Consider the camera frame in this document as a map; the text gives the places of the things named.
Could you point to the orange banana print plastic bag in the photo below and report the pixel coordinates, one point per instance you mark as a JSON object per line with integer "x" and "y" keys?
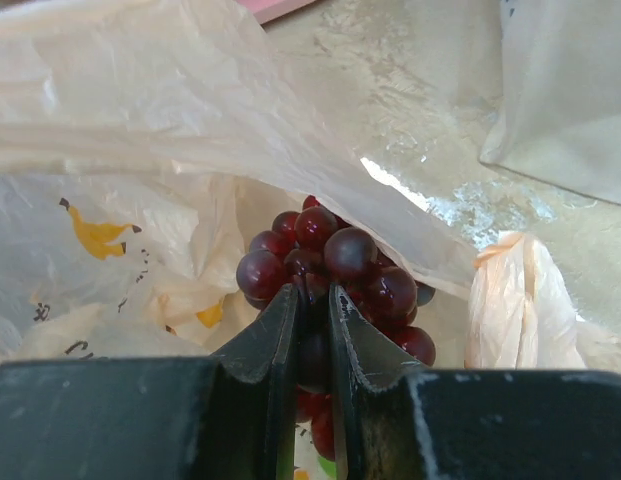
{"x": 144, "y": 144}

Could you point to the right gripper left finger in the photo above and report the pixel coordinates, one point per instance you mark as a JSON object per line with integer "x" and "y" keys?
{"x": 229, "y": 415}

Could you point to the pink three tier shelf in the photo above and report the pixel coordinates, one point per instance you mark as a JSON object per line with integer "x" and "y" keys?
{"x": 266, "y": 11}

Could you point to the purple grape bunch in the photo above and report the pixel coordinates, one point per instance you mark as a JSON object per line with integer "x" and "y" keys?
{"x": 314, "y": 249}

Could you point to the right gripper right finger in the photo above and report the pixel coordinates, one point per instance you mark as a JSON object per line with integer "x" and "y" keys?
{"x": 395, "y": 418}

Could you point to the canvas tote bag orange handles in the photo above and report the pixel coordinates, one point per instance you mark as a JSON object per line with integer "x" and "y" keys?
{"x": 560, "y": 116}

